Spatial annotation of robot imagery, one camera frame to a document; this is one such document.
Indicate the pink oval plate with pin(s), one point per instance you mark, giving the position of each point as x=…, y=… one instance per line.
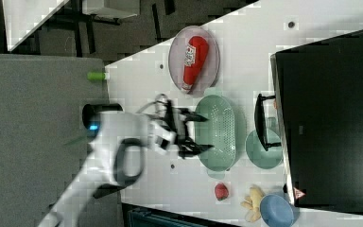
x=208, y=73

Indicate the green perforated strainer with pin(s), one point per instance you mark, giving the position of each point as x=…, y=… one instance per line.
x=219, y=131

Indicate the black cylinder post lower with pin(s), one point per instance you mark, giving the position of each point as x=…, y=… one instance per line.
x=106, y=189

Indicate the black cylinder post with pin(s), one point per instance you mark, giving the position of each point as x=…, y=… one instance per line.
x=106, y=189
x=91, y=114

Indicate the green round plate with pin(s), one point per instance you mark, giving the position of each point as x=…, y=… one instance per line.
x=263, y=158

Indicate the red ketchup bottle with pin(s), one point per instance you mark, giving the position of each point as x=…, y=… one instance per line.
x=196, y=52

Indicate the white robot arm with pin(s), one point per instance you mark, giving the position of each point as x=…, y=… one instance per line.
x=118, y=154

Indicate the dark blue bin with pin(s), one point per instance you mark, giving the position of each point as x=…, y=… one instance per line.
x=145, y=218

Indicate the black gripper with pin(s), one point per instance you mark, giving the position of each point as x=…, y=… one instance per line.
x=176, y=119

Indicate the white side table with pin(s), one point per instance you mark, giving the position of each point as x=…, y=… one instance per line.
x=23, y=17

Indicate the blue round bowl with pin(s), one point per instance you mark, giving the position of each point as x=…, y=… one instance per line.
x=276, y=211

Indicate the green marker cap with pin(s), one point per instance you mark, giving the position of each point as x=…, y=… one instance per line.
x=93, y=76

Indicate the red strawberry toy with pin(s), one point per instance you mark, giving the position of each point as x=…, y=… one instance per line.
x=221, y=192

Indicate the yellow banana peel toy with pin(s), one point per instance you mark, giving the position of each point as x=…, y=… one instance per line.
x=252, y=204

